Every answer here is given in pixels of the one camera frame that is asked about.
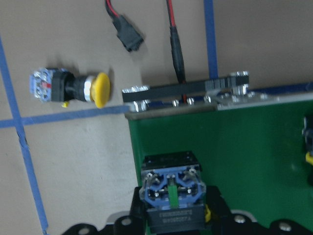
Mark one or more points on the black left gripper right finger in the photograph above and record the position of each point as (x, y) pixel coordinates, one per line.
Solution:
(218, 211)

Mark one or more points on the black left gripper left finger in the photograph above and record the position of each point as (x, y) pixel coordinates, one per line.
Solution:
(137, 214)

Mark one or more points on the green push button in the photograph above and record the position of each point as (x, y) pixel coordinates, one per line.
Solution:
(173, 193)
(307, 133)

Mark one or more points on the yellow push button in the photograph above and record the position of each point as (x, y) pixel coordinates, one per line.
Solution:
(60, 85)

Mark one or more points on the green conveyor belt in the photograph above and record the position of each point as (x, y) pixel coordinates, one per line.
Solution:
(248, 141)

